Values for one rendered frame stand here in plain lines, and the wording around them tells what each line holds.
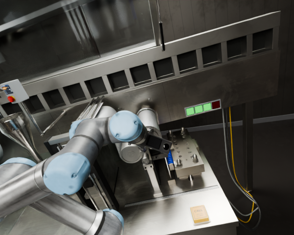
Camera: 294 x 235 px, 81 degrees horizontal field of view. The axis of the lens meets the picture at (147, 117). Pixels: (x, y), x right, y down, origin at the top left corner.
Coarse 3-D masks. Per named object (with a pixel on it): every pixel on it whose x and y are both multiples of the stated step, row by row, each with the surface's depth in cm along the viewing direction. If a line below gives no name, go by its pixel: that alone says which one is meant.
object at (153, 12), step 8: (152, 0) 75; (152, 8) 79; (152, 16) 83; (160, 16) 83; (160, 24) 86; (144, 48) 104; (112, 56) 107; (120, 56) 106; (88, 64) 108; (64, 72) 109; (32, 80) 112; (0, 88) 111
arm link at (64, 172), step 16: (80, 144) 37; (96, 144) 40; (48, 160) 36; (64, 160) 32; (80, 160) 33; (16, 176) 40; (32, 176) 36; (48, 176) 31; (64, 176) 31; (80, 176) 32; (0, 192) 39; (16, 192) 37; (32, 192) 36; (48, 192) 36; (64, 192) 33; (0, 208) 39; (16, 208) 40
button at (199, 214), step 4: (192, 208) 85; (196, 208) 84; (200, 208) 84; (204, 208) 83; (192, 212) 83; (196, 212) 83; (200, 212) 82; (204, 212) 82; (192, 216) 83; (196, 216) 81; (200, 216) 80; (204, 216) 80; (196, 220) 80; (200, 220) 80; (204, 220) 80; (208, 220) 80
